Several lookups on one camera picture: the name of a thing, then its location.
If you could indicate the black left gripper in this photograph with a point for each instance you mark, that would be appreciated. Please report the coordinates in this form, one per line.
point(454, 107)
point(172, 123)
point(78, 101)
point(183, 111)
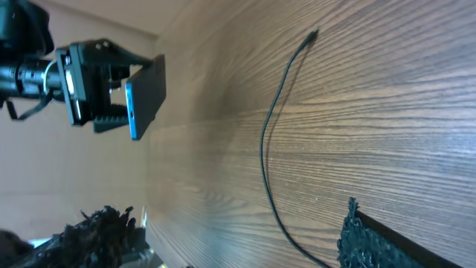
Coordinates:
point(87, 72)

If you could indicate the blue Samsung Galaxy smartphone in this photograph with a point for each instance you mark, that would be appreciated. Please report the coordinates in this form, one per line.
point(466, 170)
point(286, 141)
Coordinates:
point(145, 92)

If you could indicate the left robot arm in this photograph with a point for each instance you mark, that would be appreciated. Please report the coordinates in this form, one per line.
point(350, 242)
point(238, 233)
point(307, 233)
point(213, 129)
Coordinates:
point(29, 71)

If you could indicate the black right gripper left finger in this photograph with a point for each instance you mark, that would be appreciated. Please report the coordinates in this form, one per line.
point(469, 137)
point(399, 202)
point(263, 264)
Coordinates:
point(108, 238)

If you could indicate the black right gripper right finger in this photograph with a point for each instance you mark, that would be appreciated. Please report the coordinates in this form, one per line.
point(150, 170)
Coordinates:
point(367, 243)

